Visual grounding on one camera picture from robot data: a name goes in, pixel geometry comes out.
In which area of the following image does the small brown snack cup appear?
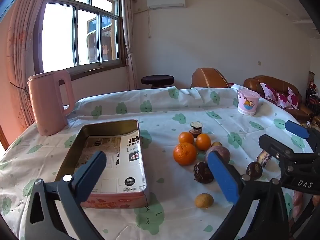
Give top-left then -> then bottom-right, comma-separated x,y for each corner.
257,149 -> 272,168

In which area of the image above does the person's right hand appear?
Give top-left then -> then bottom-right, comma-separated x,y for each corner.
292,191 -> 304,218

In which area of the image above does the beige curtain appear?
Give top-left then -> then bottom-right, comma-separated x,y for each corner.
121,0 -> 138,90

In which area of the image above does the dark round stool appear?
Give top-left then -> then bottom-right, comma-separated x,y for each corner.
141,75 -> 174,89

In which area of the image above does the large passion fruit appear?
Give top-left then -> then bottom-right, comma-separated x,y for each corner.
205,145 -> 230,166

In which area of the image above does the pink cartoon cup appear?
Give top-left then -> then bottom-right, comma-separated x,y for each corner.
237,89 -> 261,117

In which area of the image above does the pink electric kettle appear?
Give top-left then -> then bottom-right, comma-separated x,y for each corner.
27,69 -> 75,137

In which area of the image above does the pink metal tin box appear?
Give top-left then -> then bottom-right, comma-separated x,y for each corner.
54,119 -> 150,208

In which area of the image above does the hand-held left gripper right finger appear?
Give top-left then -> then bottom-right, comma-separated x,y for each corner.
209,152 -> 290,240

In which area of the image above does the printed paper sheet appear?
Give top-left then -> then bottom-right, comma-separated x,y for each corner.
74,135 -> 147,194

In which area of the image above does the brown-framed window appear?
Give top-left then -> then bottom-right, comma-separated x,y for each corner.
34,0 -> 125,74

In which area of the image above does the brown leather armchair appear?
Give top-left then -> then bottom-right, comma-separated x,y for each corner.
192,67 -> 230,89

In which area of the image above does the dark wrinkled passion fruit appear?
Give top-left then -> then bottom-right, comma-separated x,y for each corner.
246,161 -> 263,180
193,162 -> 215,184

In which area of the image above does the brown leather sofa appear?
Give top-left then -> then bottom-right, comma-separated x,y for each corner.
243,75 -> 315,123

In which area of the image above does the floral pink pillow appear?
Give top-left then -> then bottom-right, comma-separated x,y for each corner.
275,91 -> 293,109
287,87 -> 300,109
260,82 -> 278,103

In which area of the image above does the white cloud-print tablecloth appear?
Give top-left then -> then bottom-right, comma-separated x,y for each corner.
0,87 -> 320,240

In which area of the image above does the oat-topped snack cup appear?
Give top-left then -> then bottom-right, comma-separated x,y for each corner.
190,121 -> 203,137

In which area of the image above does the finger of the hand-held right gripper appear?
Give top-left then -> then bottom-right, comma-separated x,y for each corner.
285,120 -> 320,153
259,134 -> 314,163

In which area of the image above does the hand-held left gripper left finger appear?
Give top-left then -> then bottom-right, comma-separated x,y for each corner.
25,151 -> 108,240

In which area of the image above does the small yellow citrus fruit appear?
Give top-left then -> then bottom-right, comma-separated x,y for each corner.
195,193 -> 214,209

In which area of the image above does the white air conditioner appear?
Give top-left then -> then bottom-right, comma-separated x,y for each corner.
146,0 -> 186,9

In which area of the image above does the pink window sticker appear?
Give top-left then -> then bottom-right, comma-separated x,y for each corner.
102,44 -> 112,60

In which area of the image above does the white air conditioner hose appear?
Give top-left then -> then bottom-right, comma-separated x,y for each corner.
134,7 -> 152,39

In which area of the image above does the dark cluttered shelf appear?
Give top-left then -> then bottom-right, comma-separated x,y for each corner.
305,71 -> 320,117

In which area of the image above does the pink floral curtain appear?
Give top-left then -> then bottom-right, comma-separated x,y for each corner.
5,0 -> 48,128

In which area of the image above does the small smooth orange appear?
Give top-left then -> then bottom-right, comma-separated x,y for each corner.
178,132 -> 195,145
195,133 -> 212,151

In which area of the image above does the large rough orange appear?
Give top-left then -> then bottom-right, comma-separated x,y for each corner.
173,142 -> 197,166

